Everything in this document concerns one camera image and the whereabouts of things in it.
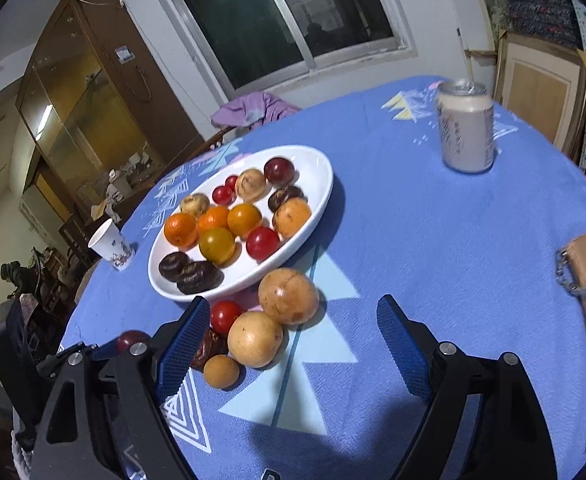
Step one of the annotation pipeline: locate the pale drink can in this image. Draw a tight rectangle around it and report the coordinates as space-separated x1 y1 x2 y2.
434 79 495 174

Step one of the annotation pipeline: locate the white oval plate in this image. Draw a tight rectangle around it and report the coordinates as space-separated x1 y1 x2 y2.
148 145 335 302

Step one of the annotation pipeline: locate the wooden chair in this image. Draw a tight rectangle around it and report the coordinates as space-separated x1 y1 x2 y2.
188 125 239 161

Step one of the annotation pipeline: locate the greenish orange tangerine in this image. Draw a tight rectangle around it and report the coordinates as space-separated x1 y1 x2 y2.
198 227 237 265

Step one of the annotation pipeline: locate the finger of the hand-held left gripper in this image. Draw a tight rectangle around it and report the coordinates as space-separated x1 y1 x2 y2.
37 341 124 378

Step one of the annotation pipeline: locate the small tan fruit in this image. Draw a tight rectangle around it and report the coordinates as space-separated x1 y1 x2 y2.
203 354 241 389

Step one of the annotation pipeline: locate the white printed paper cup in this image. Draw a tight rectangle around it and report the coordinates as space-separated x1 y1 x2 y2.
88 218 134 272

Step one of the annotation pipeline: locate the wooden glass cabinet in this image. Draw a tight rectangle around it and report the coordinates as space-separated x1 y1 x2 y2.
15 0 206 221

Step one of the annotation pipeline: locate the white framed window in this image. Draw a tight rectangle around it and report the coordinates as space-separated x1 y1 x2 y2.
148 0 419 101

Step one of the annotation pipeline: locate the cluttered side table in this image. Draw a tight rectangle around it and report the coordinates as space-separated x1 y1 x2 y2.
88 152 154 226

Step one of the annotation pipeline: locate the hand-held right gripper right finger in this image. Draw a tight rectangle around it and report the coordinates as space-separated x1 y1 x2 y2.
376 294 558 480

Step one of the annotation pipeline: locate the white rope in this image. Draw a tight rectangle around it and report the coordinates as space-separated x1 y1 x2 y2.
10 430 36 476

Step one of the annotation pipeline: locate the mottled tan passion fruit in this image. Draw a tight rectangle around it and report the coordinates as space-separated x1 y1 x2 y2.
235 168 267 203
180 193 211 217

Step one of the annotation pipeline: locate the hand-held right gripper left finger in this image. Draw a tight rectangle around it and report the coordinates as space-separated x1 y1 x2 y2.
32 296 211 480

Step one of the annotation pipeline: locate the purple cloth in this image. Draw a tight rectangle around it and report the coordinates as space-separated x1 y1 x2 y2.
210 91 301 130

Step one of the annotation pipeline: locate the dark red plum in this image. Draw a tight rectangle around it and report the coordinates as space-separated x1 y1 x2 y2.
117 330 152 356
264 157 295 188

